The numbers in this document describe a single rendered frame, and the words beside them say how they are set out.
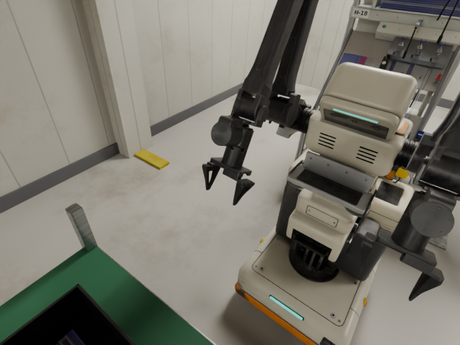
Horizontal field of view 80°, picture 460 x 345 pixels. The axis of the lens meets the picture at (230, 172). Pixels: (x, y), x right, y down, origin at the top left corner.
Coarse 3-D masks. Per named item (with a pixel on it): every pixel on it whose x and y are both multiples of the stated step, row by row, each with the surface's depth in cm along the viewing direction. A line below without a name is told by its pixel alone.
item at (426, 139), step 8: (456, 104) 59; (448, 112) 62; (456, 112) 59; (448, 120) 60; (440, 128) 62; (424, 136) 64; (432, 136) 63; (424, 144) 64; (432, 144) 63; (416, 152) 64; (424, 152) 63; (416, 160) 64; (408, 168) 67; (416, 168) 65
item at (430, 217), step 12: (420, 168) 50; (432, 192) 44; (444, 192) 46; (420, 204) 44; (432, 204) 43; (444, 204) 42; (420, 216) 44; (432, 216) 43; (444, 216) 42; (420, 228) 44; (432, 228) 43; (444, 228) 43
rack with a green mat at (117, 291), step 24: (72, 216) 66; (72, 264) 71; (96, 264) 71; (48, 288) 66; (96, 288) 66; (120, 288) 67; (144, 288) 67; (0, 312) 61; (24, 312) 61; (120, 312) 62; (144, 312) 62; (168, 312) 63; (0, 336) 57; (144, 336) 58; (168, 336) 59; (192, 336) 59
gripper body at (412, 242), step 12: (408, 216) 52; (396, 228) 54; (408, 228) 51; (384, 240) 53; (396, 240) 53; (408, 240) 51; (420, 240) 50; (408, 252) 51; (420, 252) 51; (432, 252) 54; (432, 264) 49
